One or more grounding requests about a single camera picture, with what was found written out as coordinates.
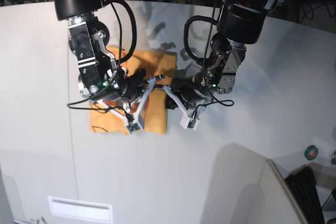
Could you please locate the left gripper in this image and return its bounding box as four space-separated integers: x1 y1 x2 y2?
165 78 211 110

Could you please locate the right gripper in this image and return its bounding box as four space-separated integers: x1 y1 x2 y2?
104 68 146 109

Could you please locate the orange t-shirt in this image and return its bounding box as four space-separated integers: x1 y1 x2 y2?
89 50 177 135

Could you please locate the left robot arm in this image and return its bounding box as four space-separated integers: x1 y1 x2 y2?
171 0 279 110

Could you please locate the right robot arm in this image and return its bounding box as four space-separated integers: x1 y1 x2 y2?
54 0 145 109

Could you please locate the green tape roll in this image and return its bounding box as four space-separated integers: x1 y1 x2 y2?
304 145 319 161

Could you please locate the black keyboard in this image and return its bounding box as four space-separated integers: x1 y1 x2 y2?
285 166 324 224

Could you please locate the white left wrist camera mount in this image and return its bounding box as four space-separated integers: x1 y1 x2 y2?
154 84 212 131

